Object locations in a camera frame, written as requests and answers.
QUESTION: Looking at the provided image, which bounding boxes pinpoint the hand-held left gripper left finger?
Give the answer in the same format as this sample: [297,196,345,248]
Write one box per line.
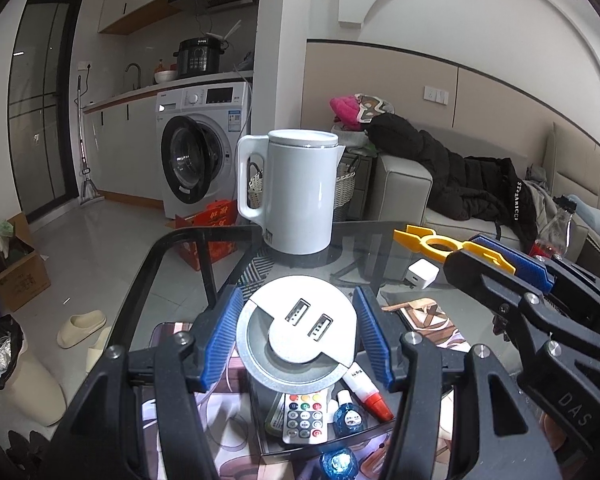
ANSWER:
[62,284,246,480]

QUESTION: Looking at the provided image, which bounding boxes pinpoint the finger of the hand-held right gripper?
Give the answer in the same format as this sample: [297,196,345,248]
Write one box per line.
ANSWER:
[442,247,600,361]
[467,233,600,311]

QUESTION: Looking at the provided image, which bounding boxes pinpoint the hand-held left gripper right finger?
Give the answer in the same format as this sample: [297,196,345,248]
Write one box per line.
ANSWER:
[352,286,566,480]

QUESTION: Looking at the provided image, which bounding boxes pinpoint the white tube with red cap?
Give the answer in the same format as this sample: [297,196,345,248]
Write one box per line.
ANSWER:
[341,364,396,422]

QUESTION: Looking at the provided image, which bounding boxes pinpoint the round silver socket hub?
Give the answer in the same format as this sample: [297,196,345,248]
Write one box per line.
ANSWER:
[236,275,358,396]

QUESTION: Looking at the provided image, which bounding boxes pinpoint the yellow plastic tool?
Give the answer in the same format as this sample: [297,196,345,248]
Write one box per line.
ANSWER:
[393,225,518,273]

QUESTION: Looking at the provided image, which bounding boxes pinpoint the small blue bottle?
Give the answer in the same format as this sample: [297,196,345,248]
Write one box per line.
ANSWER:
[320,449,358,478]
[332,389,367,436]

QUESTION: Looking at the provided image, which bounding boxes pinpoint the black cardboard box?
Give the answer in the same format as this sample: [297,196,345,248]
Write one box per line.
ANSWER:
[247,370,401,456]

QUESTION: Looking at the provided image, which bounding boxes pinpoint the green white power bank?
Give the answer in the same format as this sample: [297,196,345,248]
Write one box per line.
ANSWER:
[264,395,291,436]

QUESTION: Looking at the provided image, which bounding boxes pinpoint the white remote control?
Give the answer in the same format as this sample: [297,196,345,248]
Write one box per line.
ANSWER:
[281,389,333,445]

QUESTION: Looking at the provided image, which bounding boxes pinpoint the cola bottle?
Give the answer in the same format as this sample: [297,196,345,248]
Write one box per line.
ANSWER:
[529,197,590,261]

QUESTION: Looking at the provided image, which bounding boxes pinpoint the white charger plug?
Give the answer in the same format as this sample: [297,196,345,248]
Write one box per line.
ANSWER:
[406,259,441,291]

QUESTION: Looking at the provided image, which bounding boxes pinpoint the printed table mat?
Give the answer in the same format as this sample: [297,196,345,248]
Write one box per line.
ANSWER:
[140,280,531,480]

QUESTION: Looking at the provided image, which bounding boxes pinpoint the grey garment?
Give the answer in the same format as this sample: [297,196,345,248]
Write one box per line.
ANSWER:
[522,165,573,241]

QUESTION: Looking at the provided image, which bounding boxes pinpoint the light blue cloth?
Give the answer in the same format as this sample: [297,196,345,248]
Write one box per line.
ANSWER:
[565,194,600,251]

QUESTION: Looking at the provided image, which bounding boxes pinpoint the black jacket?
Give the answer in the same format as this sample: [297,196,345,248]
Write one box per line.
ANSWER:
[367,112,541,246]

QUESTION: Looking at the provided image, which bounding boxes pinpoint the grey sofa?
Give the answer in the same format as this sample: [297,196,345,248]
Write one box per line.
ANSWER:
[367,122,600,271]

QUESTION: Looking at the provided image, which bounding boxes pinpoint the red cardboard box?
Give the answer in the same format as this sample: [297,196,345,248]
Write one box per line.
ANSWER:
[165,200,246,273]

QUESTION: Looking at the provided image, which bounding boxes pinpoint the cream slipper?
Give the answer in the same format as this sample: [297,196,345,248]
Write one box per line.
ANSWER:
[86,327,113,373]
[56,310,108,348]

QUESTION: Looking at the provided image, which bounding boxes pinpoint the side cabinet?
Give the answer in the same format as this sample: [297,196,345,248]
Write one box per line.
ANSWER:
[337,152,376,222]

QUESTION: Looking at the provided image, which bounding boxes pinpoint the wicker basket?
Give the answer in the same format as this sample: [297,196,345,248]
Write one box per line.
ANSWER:
[247,164,357,223]

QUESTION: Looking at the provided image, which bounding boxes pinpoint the white electric kettle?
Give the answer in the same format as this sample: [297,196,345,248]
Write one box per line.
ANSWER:
[236,129,347,255]

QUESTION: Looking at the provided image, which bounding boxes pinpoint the grey green cloth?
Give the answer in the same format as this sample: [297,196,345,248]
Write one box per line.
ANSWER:
[331,121,378,156]

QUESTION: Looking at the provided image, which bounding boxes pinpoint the cream trash bin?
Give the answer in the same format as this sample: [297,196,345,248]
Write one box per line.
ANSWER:
[0,315,67,426]

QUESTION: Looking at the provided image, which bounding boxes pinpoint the patterned cloth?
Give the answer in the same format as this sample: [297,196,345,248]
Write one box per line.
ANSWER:
[355,92,397,123]

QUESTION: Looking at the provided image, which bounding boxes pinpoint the mop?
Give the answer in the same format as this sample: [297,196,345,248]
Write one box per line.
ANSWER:
[75,75,103,206]

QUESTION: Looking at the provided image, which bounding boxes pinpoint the brown cardboard box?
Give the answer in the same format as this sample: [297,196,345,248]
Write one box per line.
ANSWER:
[0,212,52,313]

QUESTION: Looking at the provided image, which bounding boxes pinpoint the pink plush toy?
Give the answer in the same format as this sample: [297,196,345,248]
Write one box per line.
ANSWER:
[329,94,365,128]

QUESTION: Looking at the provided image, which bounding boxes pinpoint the dark fuzzy object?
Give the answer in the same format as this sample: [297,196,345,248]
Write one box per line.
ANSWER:
[5,430,51,471]

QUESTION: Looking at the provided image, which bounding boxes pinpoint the white washing machine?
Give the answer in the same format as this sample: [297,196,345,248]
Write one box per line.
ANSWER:
[155,81,253,220]

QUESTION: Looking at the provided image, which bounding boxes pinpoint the black rice cooker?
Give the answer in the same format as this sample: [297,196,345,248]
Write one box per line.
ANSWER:
[173,36,228,80]

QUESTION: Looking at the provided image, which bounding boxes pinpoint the glass door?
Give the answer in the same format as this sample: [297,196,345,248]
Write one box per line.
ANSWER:
[7,0,86,221]

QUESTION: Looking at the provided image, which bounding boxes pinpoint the white kitchen utensils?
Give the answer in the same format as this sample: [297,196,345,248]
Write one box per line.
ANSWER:
[207,20,243,46]

